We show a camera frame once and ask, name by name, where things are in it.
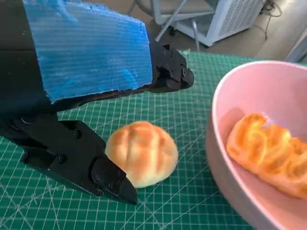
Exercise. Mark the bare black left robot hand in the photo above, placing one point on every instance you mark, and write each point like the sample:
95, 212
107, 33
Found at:
84, 60

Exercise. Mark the round bread bun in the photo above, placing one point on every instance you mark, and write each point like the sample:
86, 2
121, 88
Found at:
144, 153

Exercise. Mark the pink bowl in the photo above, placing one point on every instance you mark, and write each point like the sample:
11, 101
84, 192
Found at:
263, 95

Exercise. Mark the long braided bread loaf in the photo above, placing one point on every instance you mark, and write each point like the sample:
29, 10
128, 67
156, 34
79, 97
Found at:
271, 153

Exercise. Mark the grey office chair on casters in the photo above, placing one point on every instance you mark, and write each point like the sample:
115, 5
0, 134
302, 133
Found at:
196, 31

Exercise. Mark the white perforated cabinet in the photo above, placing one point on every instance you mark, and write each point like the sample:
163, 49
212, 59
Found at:
235, 19

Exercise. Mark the green cutting mat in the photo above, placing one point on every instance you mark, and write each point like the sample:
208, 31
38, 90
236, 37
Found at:
180, 203

